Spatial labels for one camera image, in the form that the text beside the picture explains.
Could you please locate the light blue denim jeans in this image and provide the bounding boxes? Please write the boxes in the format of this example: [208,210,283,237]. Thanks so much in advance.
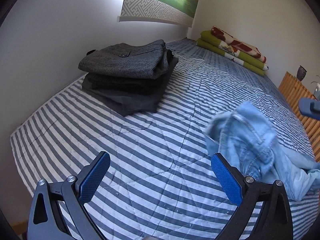
[204,102,319,201]

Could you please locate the small potted plant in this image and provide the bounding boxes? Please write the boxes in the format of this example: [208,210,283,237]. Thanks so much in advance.
[311,81,320,100]

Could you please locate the wooden slatted headboard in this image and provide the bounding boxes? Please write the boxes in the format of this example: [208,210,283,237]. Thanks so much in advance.
[278,71,320,163]

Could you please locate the dark ceramic vase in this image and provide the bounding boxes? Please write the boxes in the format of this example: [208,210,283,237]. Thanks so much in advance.
[297,66,307,82]

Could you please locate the red white folded blanket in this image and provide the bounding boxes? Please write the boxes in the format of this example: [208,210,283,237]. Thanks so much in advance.
[210,26,267,63]

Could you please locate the blue white striped quilt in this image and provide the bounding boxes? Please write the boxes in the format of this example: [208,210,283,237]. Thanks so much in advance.
[10,39,313,239]

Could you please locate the black folded garment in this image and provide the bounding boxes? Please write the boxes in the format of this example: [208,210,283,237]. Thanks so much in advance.
[82,56,178,116]

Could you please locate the grey tweed folded garment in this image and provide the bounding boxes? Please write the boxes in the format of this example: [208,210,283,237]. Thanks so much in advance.
[78,40,174,79]

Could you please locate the landscape wall scroll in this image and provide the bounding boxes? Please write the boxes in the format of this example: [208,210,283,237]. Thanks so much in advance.
[119,0,199,27]

